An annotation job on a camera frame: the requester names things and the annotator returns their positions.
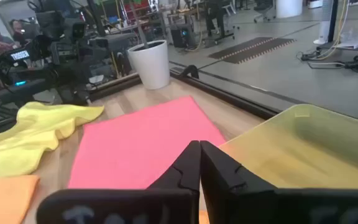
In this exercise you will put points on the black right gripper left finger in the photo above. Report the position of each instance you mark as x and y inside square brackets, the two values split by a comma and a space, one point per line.
[120, 205]

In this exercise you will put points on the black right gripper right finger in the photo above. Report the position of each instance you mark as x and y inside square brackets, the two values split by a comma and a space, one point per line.
[259, 205]

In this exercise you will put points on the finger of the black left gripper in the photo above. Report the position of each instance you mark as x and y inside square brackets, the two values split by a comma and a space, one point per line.
[113, 42]

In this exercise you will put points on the pink microfiber towel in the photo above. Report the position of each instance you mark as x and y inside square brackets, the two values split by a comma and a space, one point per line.
[148, 143]

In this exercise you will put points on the yellow microfiber towel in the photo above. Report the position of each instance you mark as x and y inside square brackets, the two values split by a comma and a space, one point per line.
[26, 137]

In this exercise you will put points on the orange microfiber towel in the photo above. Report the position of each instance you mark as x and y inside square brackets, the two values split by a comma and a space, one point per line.
[5, 202]

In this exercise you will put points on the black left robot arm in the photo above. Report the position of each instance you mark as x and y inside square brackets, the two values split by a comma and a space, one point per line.
[26, 87]

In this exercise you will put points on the white plant pot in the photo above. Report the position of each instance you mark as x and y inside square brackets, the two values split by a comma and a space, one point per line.
[151, 65]

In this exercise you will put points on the person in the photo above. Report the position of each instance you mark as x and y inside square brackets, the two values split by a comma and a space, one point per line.
[17, 29]
[0, 37]

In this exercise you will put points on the black computer tower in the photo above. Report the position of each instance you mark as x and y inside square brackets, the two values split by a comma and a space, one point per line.
[182, 35]

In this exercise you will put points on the yellow translucent plastic bin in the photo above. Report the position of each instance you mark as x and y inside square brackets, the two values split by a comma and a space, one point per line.
[306, 149]

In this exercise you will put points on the office chair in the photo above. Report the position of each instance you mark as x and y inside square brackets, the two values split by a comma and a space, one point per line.
[264, 7]

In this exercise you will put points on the white round column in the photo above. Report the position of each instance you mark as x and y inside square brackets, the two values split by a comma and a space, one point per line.
[289, 7]

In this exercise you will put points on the white tower fan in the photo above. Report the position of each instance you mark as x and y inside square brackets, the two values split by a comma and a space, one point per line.
[323, 21]

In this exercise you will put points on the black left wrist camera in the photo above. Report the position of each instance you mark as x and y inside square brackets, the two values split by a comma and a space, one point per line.
[79, 31]

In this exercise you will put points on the black aluminium table frame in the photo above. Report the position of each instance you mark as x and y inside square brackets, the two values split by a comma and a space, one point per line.
[228, 98]

